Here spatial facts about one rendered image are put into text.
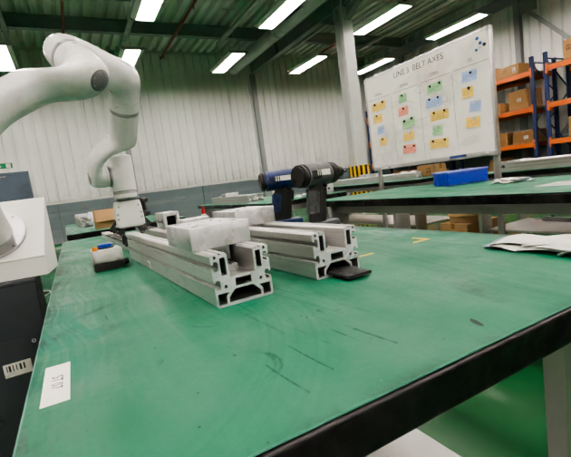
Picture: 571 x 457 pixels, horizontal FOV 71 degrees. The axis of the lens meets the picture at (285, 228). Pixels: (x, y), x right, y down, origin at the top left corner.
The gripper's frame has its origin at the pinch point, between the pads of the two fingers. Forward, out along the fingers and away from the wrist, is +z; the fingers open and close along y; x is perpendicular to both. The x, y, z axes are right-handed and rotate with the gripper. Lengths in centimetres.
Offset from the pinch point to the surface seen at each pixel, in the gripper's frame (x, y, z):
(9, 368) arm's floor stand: 18, 43, 29
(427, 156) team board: -106, -292, -20
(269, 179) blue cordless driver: 53, -32, -15
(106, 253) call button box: 35.4, 13.4, -0.9
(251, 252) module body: 99, -2, -4
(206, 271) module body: 97, 5, -2
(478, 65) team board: -46, -289, -86
